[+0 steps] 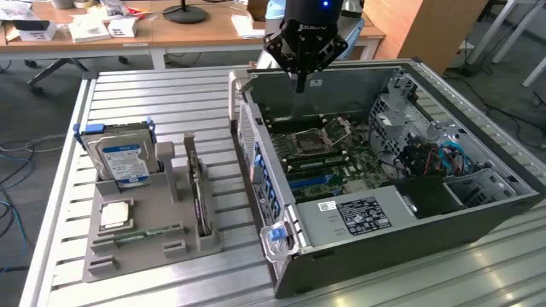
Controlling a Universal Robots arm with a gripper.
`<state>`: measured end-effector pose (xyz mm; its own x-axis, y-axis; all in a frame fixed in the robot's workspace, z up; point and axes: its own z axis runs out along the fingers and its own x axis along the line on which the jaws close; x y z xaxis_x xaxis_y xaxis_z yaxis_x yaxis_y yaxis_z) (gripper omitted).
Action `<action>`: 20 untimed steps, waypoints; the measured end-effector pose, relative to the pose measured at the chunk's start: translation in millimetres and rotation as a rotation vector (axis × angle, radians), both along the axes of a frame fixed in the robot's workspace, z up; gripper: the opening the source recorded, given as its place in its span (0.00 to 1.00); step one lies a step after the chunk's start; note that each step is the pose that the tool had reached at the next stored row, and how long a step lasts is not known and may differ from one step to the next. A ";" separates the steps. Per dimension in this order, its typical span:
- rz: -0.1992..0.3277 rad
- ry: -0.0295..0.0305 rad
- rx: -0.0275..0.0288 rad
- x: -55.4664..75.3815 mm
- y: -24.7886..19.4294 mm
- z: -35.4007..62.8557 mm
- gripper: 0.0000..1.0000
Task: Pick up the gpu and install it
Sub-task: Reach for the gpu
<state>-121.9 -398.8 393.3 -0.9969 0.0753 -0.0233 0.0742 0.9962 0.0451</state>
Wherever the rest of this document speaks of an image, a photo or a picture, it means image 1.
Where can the wooden desk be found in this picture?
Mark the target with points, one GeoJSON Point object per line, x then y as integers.
{"type": "Point", "coordinates": [191, 32]}

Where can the CPU socket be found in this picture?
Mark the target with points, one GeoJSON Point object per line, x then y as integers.
{"type": "Point", "coordinates": [307, 142]}

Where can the silver chipset heat sink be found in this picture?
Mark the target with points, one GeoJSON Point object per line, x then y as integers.
{"type": "Point", "coordinates": [357, 187]}

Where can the grey power supply unit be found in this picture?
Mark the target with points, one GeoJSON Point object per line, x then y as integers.
{"type": "Point", "coordinates": [325, 230]}

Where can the grey parts rack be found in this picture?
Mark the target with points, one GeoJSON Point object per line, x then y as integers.
{"type": "Point", "coordinates": [154, 211]}

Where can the black Nvidia graphics card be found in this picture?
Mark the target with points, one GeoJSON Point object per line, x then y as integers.
{"type": "Point", "coordinates": [198, 192]}

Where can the wooden cabinet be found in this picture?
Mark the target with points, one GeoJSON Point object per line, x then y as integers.
{"type": "Point", "coordinates": [447, 25]}

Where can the printed papers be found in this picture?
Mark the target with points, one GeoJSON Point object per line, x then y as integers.
{"type": "Point", "coordinates": [15, 12]}

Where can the perforated metal drive cage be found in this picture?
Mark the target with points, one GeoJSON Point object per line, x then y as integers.
{"type": "Point", "coordinates": [393, 128]}

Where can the metal socket cover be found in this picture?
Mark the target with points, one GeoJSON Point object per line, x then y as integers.
{"type": "Point", "coordinates": [339, 129]}

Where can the white booklet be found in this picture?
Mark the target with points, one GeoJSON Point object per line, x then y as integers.
{"type": "Point", "coordinates": [245, 28]}

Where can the hard disk with blue bracket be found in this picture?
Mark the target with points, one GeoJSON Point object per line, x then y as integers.
{"type": "Point", "coordinates": [122, 156]}

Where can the white table frame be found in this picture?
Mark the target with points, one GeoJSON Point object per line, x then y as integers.
{"type": "Point", "coordinates": [493, 32]}

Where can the cardboard box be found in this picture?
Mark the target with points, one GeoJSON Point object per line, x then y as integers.
{"type": "Point", "coordinates": [257, 11]}

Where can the blue case latch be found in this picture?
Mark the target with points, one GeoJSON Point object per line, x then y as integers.
{"type": "Point", "coordinates": [277, 233]}

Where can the white labelled box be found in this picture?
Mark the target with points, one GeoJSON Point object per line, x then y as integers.
{"type": "Point", "coordinates": [122, 28]}

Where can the metal disk bay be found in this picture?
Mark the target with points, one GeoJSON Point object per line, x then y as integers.
{"type": "Point", "coordinates": [482, 188]}

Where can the installed RAM stick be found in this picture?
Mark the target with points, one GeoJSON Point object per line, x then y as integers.
{"type": "Point", "coordinates": [315, 163]}

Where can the dark grey PC case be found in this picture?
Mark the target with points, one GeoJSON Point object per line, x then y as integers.
{"type": "Point", "coordinates": [383, 256]}

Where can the tape roll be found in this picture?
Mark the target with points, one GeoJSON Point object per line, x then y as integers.
{"type": "Point", "coordinates": [82, 3]}

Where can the black and white box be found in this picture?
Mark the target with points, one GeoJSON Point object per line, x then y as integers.
{"type": "Point", "coordinates": [36, 33]}

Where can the silver CPU chip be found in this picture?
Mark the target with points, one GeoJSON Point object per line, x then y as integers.
{"type": "Point", "coordinates": [114, 215]}

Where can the grey cup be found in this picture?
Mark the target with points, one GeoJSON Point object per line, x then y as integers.
{"type": "Point", "coordinates": [63, 4]}

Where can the black chair base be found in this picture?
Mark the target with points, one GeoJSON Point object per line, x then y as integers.
{"type": "Point", "coordinates": [55, 68]}

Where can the white open box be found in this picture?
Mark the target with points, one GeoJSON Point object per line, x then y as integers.
{"type": "Point", "coordinates": [87, 32]}

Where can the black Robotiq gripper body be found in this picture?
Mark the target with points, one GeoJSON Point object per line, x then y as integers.
{"type": "Point", "coordinates": [311, 19]}

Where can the green RAM stick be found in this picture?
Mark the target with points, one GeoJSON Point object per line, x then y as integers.
{"type": "Point", "coordinates": [140, 236]}

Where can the black lamp base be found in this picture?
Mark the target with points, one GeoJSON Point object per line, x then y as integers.
{"type": "Point", "coordinates": [186, 16]}

